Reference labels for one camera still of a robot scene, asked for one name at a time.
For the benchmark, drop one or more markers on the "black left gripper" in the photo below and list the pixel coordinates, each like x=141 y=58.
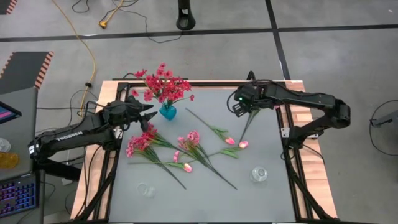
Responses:
x=124 y=113

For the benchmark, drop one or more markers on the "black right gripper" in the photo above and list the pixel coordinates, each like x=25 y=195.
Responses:
x=247 y=95

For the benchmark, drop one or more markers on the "blue glass vase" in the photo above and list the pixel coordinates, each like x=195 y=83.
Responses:
x=168 y=113

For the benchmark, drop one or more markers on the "small pink tulip bud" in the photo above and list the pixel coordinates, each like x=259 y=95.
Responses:
x=176 y=156

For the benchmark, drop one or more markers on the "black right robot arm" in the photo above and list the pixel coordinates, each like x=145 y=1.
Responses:
x=311 y=101

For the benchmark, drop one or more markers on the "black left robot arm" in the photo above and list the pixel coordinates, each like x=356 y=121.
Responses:
x=68 y=137

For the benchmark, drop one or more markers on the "clear glass vase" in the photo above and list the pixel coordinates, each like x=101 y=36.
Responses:
x=259 y=174
x=146 y=189

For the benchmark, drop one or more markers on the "black stand base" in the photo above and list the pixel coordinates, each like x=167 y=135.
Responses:
x=185 y=20

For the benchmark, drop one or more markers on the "grey desk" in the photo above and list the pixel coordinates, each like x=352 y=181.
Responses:
x=18 y=130

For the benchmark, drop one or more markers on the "black floor mat striped edge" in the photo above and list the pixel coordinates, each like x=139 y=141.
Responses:
x=21 y=71
x=6 y=5

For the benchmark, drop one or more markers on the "computer monitor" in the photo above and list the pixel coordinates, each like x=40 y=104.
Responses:
x=7 y=113

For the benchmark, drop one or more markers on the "clear plastic cup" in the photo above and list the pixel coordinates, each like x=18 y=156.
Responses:
x=3 y=144

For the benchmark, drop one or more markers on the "yellow translucent object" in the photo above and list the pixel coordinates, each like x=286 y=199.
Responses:
x=7 y=160

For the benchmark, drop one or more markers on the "backlit computer keyboard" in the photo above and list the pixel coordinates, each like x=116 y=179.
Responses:
x=17 y=196

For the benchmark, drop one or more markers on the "black frame clamp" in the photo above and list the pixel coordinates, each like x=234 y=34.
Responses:
x=251 y=76

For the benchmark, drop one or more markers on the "black metal table frame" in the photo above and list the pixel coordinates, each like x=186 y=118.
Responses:
x=202 y=84

